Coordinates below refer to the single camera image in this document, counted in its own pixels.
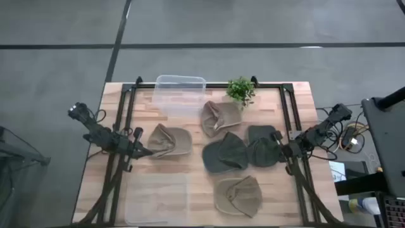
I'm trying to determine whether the black box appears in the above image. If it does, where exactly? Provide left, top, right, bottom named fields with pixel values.
left=334, top=160, right=390, bottom=196

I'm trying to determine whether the white plastic bottle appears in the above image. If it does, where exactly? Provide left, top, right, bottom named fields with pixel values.
left=347, top=198, right=381, bottom=216

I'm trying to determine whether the black power adapter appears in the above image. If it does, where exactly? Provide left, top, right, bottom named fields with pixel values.
left=341, top=126, right=358, bottom=149

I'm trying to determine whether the green plant in white pot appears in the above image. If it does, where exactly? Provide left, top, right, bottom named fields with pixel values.
left=226, top=76, right=256, bottom=110

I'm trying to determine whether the black aluminium rig frame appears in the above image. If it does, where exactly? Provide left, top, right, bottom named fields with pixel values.
left=74, top=75, right=342, bottom=227

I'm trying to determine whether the black keyboard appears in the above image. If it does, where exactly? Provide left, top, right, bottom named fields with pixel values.
left=376, top=193, right=405, bottom=228

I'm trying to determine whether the grey metal chair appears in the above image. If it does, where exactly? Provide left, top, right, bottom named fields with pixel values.
left=0, top=125, right=51, bottom=228

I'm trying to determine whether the dark green fabric hat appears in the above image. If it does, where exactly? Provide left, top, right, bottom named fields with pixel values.
left=246, top=125, right=283, bottom=168
left=201, top=131, right=249, bottom=174

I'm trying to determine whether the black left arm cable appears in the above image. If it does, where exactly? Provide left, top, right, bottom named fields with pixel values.
left=91, top=109, right=108, bottom=124

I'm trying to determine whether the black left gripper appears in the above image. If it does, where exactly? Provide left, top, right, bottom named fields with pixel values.
left=125, top=127, right=155, bottom=174

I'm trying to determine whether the clear plastic storage bin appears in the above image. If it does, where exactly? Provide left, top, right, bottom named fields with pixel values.
left=124, top=173, right=190, bottom=226
left=153, top=75, right=207, bottom=118

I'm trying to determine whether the dark grey computer cart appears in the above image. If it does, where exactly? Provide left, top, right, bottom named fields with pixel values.
left=361, top=94, right=405, bottom=198

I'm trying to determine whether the yellow cable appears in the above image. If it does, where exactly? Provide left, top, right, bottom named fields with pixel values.
left=338, top=123, right=370, bottom=152

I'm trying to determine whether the black pole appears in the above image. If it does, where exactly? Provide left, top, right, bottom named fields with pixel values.
left=375, top=85, right=405, bottom=111

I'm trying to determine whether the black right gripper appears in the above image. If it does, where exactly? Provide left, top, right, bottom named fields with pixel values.
left=270, top=130, right=295, bottom=176

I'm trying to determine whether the beige fabric hat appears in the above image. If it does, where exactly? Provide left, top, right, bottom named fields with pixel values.
left=213, top=175, right=263, bottom=219
left=147, top=123, right=193, bottom=159
left=200, top=100, right=243, bottom=138

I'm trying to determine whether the white paper sheet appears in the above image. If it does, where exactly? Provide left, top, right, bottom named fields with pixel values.
left=328, top=160, right=348, bottom=184

